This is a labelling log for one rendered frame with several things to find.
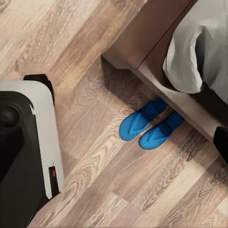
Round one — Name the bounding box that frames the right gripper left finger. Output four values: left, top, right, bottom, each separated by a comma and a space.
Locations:
0, 126, 25, 184

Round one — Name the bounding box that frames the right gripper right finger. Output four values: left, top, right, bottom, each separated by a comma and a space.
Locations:
213, 126, 228, 164

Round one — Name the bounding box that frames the sandal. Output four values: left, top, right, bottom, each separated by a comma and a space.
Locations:
139, 111, 185, 150
119, 96, 167, 141

